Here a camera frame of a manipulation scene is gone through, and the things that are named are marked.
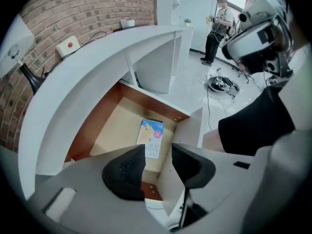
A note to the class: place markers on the white desk leg panel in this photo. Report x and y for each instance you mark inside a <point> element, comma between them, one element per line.
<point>156,64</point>

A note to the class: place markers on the grey basin with gripper parts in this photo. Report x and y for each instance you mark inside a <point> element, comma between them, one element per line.
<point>219,86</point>

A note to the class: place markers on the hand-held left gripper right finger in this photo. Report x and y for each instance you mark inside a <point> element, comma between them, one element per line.
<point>195,169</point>

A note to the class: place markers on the person's bare leg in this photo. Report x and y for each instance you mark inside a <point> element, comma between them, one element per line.
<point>212,140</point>

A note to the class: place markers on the person's cream printed shirt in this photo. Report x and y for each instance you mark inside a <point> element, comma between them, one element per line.
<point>299,86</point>

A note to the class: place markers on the head-mounted camera rig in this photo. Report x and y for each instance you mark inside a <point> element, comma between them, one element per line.
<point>248,43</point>

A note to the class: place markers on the white shelf unit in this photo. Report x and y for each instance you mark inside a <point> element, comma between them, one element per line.
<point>165,4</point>

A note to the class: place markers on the person's black shorts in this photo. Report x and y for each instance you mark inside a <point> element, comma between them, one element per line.
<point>256,125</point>

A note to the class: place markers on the white drawer with brown inside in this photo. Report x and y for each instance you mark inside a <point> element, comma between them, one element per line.
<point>114,128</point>

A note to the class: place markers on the white pen holder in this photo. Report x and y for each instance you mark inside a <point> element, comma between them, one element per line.
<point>128,23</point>

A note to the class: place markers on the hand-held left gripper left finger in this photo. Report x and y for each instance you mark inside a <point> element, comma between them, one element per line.
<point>122,172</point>

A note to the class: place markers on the cream box with red button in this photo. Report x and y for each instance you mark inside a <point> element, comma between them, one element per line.
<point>67,46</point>

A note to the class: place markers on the small green potted plant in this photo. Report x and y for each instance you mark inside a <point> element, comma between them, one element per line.
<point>187,21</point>

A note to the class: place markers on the small colourful packet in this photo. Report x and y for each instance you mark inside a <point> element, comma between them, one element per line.
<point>151,135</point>

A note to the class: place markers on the white shade table lamp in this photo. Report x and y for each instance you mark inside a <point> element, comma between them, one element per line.
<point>14,45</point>

